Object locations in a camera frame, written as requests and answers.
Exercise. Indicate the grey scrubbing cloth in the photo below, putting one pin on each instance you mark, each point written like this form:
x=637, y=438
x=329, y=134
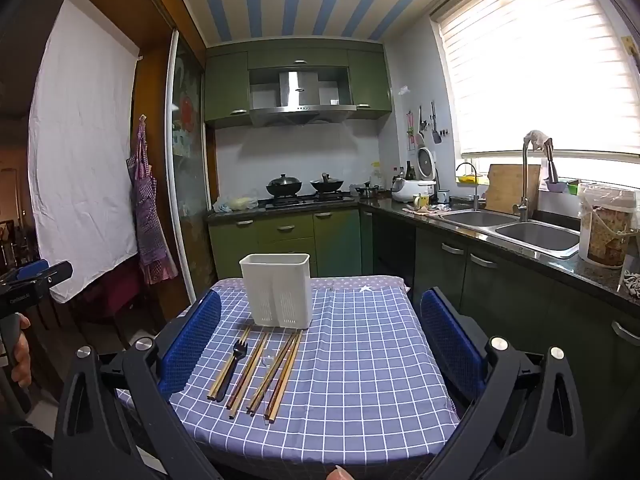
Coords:
x=631, y=285

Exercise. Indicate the pink dish cloth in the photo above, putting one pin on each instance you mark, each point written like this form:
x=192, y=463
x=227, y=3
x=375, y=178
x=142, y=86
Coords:
x=425, y=211

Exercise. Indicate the purple plastic container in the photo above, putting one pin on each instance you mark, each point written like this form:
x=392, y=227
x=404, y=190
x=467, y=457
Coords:
x=556, y=187

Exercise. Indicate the black fork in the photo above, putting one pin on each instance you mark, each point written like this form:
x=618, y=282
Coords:
x=239, y=352

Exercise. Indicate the steel range hood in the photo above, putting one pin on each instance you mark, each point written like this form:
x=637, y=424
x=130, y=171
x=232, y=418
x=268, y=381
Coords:
x=300, y=100

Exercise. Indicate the steel kitchen faucet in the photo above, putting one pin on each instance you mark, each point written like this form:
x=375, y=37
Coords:
x=523, y=185

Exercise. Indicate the frosted glass sliding door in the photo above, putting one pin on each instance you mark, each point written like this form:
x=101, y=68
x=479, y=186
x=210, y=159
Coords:
x=190, y=160

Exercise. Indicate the wooden cutting board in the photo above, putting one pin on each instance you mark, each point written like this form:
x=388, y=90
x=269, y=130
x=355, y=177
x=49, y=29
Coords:
x=510, y=190

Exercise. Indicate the black gas stove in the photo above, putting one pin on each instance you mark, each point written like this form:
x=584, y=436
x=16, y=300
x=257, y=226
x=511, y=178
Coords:
x=305, y=200

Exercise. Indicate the dark stone countertop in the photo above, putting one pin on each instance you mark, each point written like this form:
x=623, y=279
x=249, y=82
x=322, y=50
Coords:
x=575, y=271

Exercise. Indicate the person's left hand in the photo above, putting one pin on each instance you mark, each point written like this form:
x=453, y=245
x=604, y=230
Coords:
x=21, y=360

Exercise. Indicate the hanging ladle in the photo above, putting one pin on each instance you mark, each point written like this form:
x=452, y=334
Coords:
x=419, y=130

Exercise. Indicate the white round appliance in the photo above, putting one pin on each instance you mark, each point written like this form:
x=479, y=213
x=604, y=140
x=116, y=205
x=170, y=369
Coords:
x=426, y=162

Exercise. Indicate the plastic bag with yellow contents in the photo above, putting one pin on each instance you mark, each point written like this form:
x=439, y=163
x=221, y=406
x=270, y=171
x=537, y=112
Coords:
x=237, y=204

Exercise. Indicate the white hanging sheet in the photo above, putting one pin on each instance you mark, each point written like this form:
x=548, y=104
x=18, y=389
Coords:
x=80, y=150

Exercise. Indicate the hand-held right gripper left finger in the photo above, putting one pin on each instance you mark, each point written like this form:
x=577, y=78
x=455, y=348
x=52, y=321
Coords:
x=192, y=345

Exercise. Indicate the light green base cabinet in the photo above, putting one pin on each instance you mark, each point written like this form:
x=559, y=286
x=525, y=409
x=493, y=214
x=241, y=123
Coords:
x=285, y=235

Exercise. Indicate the green plastic container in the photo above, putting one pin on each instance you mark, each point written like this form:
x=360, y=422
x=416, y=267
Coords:
x=573, y=186

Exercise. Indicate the yellow tray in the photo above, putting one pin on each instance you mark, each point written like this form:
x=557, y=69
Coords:
x=470, y=178

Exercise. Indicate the small gooseneck tap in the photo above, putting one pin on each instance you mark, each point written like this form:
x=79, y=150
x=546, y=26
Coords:
x=475, y=195

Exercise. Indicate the oil jug with yellow cap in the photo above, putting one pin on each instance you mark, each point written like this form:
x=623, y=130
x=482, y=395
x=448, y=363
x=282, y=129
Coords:
x=376, y=176

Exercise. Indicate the rag on faucet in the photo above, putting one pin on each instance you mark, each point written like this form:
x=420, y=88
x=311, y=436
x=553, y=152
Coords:
x=537, y=139

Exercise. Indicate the dark glass bottle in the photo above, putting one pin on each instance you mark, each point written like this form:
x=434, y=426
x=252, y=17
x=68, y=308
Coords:
x=408, y=171

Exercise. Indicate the black wok with lid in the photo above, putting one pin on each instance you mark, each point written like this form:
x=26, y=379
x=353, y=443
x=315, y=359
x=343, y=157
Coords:
x=328, y=184
x=284, y=186

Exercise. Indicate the dark red chair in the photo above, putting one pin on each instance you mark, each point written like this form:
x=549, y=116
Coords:
x=117, y=290

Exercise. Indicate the steel double sink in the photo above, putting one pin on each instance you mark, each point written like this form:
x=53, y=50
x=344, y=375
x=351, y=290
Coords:
x=540, y=235

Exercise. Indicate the hanging black spatula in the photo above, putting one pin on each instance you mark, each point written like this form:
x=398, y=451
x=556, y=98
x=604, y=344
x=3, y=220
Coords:
x=435, y=127

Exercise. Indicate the white rice cooker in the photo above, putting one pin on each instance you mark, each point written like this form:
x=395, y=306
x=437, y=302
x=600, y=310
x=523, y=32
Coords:
x=410, y=190

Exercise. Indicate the small steel pot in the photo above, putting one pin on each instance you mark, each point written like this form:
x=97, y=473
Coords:
x=368, y=191

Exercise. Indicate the person's right hand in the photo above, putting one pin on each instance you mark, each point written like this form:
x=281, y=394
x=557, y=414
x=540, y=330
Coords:
x=341, y=474

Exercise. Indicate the purple checked apron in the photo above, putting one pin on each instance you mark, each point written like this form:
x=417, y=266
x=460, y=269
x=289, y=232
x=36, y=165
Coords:
x=147, y=210

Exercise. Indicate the grey mug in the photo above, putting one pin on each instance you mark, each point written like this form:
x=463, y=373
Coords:
x=443, y=195

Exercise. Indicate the yellow cup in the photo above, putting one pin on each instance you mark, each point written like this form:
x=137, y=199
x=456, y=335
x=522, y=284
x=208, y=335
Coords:
x=421, y=201

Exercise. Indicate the dark green base cabinet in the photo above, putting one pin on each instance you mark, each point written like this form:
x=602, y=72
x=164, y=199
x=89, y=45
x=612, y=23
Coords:
x=525, y=300

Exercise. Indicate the blue checked tablecloth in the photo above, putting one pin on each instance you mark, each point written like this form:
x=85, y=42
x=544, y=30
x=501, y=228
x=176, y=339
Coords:
x=360, y=385

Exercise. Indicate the set of wooden chopsticks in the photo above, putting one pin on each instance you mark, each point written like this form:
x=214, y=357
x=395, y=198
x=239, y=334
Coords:
x=278, y=360

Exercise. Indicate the green wall cabinet unit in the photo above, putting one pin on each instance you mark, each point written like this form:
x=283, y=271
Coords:
x=227, y=85

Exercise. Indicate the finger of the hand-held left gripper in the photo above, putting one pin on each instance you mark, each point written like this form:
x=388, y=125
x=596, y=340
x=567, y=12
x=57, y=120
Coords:
x=32, y=267
x=55, y=273

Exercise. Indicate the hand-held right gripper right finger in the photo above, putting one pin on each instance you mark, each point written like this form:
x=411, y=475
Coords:
x=450, y=345

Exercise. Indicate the white plastic utensil holder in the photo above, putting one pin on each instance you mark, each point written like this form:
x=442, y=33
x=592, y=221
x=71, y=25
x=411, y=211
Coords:
x=276, y=290

